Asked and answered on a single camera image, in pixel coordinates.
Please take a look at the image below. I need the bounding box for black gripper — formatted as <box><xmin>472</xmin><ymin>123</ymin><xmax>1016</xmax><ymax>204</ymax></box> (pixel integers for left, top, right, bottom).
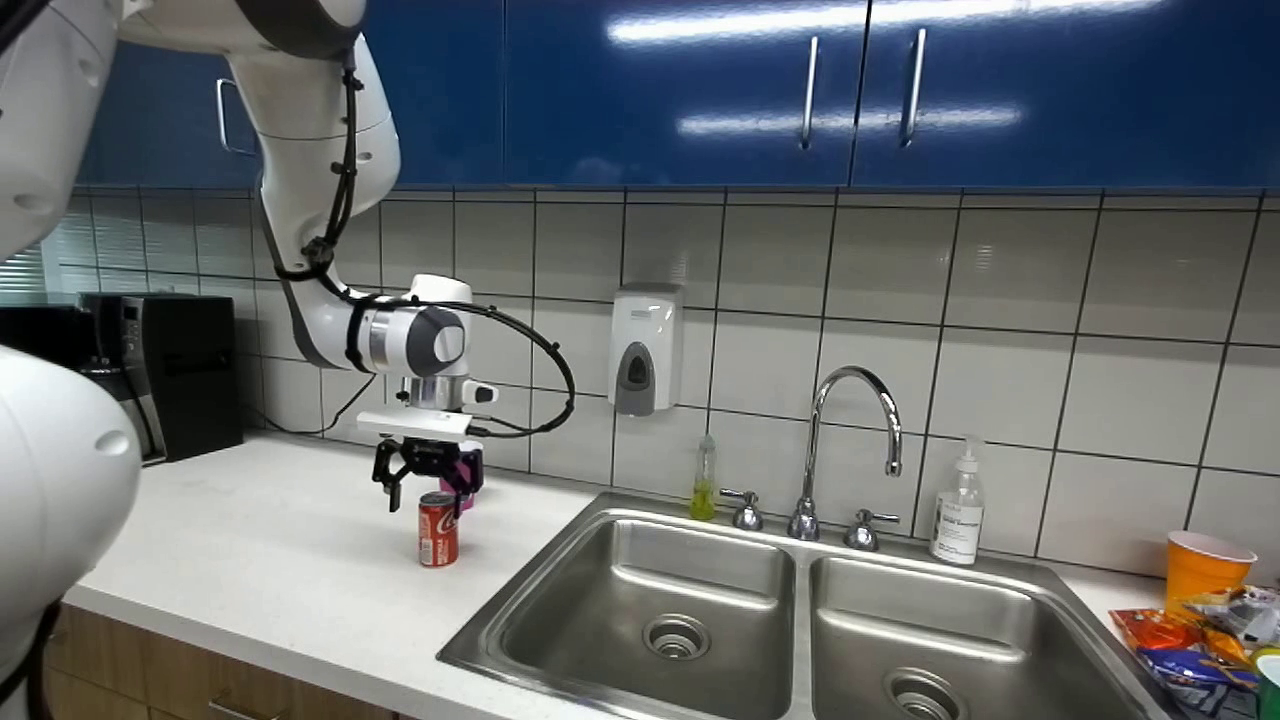
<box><xmin>367</xmin><ymin>431</ymin><xmax>478</xmax><ymax>521</ymax></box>

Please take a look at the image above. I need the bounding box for red soda can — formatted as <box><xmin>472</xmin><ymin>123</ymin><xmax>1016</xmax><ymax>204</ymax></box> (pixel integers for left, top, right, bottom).
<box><xmin>415</xmin><ymin>488</ymin><xmax>466</xmax><ymax>571</ymax></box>

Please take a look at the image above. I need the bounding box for stainless steel double sink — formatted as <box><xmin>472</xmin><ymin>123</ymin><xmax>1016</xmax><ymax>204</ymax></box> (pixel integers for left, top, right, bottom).
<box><xmin>436</xmin><ymin>494</ymin><xmax>1181</xmax><ymax>720</ymax></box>

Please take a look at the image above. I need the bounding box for black coffee maker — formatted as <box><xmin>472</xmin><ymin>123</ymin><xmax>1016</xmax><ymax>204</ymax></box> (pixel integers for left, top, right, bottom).
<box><xmin>79</xmin><ymin>294</ymin><xmax>249</xmax><ymax>467</ymax></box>

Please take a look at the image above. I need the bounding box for green dish soap bottle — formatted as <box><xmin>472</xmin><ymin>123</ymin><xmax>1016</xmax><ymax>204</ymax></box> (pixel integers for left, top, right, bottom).
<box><xmin>683</xmin><ymin>436</ymin><xmax>726</xmax><ymax>525</ymax></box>

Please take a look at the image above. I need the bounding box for wooden lower cabinet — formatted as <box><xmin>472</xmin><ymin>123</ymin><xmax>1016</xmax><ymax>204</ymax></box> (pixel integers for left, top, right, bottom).
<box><xmin>38</xmin><ymin>604</ymin><xmax>414</xmax><ymax>720</ymax></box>

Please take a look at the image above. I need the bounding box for steel coffee carafe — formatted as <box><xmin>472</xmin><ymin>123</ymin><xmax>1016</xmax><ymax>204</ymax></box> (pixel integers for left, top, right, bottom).
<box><xmin>79</xmin><ymin>357</ymin><xmax>164</xmax><ymax>474</ymax></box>

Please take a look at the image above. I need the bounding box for chrome faucet knob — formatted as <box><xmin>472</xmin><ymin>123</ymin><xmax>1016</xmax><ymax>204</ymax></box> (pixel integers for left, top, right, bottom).
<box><xmin>726</xmin><ymin>488</ymin><xmax>772</xmax><ymax>535</ymax></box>
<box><xmin>839</xmin><ymin>505</ymin><xmax>901</xmax><ymax>556</ymax></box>

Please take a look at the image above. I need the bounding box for chrome gooseneck faucet spout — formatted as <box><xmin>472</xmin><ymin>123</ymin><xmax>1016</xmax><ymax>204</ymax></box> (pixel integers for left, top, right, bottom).
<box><xmin>785</xmin><ymin>366</ymin><xmax>914</xmax><ymax>545</ymax></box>

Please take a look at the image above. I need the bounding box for black box appliance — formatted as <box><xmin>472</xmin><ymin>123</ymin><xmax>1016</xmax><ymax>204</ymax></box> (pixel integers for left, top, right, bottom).
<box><xmin>0</xmin><ymin>305</ymin><xmax>96</xmax><ymax>376</ymax></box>

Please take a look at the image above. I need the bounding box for clear pump soap bottle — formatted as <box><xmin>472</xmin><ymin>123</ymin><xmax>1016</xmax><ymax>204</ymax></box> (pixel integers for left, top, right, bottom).
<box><xmin>930</xmin><ymin>436</ymin><xmax>989</xmax><ymax>570</ymax></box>

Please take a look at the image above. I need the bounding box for red snack packet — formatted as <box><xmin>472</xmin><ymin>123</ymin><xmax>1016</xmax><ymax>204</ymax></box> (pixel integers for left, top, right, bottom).
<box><xmin>1107</xmin><ymin>604</ymin><xmax>1210</xmax><ymax>662</ymax></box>

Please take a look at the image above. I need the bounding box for orange plastic cup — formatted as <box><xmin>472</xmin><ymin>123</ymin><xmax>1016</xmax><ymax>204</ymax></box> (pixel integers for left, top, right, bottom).
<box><xmin>1160</xmin><ymin>530</ymin><xmax>1261</xmax><ymax>631</ymax></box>

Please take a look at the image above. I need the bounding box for blue snack packet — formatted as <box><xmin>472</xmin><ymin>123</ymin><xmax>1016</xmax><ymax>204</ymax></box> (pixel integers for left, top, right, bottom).
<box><xmin>1137</xmin><ymin>643</ymin><xmax>1235</xmax><ymax>705</ymax></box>

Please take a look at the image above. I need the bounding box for silver snack wrapper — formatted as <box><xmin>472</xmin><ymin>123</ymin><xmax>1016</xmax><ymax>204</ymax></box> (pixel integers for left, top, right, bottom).
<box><xmin>1191</xmin><ymin>581</ymin><xmax>1280</xmax><ymax>641</ymax></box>

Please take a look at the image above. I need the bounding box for green plastic cup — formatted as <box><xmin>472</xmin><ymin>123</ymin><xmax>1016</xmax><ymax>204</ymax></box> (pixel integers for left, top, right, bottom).
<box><xmin>1251</xmin><ymin>653</ymin><xmax>1280</xmax><ymax>720</ymax></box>

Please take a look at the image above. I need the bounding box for black power cord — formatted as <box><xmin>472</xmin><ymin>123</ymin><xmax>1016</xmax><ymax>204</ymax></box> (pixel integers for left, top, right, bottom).
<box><xmin>315</xmin><ymin>371</ymin><xmax>383</xmax><ymax>442</ymax></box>

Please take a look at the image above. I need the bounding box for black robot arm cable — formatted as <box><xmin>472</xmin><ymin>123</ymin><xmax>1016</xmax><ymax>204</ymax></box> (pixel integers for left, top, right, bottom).
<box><xmin>272</xmin><ymin>65</ymin><xmax>583</xmax><ymax>443</ymax></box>

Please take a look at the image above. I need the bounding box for white wall soap dispenser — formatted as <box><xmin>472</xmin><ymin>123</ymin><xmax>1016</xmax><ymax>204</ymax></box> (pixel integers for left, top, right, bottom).
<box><xmin>607</xmin><ymin>294</ymin><xmax>683</xmax><ymax>421</ymax></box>

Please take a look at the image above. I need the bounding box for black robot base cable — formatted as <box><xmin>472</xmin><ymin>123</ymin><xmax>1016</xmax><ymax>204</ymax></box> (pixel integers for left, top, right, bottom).
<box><xmin>0</xmin><ymin>598</ymin><xmax>69</xmax><ymax>720</ymax></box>

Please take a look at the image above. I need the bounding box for silver cabinet door handle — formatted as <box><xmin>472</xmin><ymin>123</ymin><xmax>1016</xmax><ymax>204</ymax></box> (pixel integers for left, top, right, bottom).
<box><xmin>211</xmin><ymin>74</ymin><xmax>253</xmax><ymax>156</ymax></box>
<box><xmin>901</xmin><ymin>23</ymin><xmax>931</xmax><ymax>152</ymax></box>
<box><xmin>796</xmin><ymin>31</ymin><xmax>826</xmax><ymax>152</ymax></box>

